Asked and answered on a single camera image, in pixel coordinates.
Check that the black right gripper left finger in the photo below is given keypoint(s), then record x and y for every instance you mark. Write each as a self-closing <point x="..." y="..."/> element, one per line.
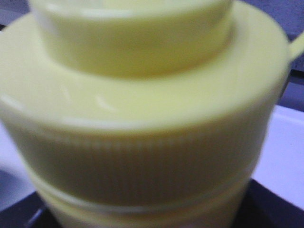
<point x="29" y="212"/>

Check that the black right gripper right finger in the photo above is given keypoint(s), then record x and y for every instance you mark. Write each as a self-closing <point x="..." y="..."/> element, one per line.
<point x="261" y="208"/>

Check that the yellow squeeze bottle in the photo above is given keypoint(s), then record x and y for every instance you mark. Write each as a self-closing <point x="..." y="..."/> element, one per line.
<point x="142" y="113"/>

